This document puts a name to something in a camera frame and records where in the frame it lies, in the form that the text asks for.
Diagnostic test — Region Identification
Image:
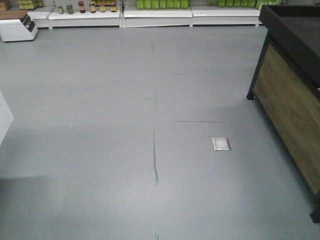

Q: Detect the white box appliance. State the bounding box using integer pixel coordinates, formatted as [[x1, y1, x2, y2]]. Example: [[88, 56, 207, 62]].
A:
[[0, 10, 38, 42]]

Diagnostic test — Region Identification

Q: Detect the red-lid sauce jar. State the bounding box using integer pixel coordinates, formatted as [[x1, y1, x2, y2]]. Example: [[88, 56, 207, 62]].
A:
[[78, 0, 86, 14]]

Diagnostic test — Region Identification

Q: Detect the black wooden produce stand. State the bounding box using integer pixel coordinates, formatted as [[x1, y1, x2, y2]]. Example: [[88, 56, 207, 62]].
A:
[[246, 4, 320, 224]]

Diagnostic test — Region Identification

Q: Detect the green-lid glass jar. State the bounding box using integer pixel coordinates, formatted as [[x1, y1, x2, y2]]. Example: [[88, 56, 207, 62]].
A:
[[57, 5, 64, 14], [66, 4, 74, 15]]

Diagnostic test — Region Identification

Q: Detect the white supermarket shelving unit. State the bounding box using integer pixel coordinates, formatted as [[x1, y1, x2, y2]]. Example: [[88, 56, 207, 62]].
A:
[[28, 0, 261, 29]]

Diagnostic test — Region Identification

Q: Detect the yellow-label sauce jar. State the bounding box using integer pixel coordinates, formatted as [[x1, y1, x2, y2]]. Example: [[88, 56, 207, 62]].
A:
[[89, 1, 97, 14]]

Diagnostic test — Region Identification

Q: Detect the dark sauce jar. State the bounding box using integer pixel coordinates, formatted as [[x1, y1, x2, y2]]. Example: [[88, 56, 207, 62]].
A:
[[110, 2, 117, 13]]

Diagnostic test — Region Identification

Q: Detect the metal floor outlet plate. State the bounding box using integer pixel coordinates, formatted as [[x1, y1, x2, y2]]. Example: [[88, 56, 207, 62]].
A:
[[212, 137, 232, 151]]

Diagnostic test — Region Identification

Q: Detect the red-yellow label jar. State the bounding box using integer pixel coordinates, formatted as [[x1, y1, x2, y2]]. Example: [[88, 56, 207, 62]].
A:
[[99, 2, 106, 13]]

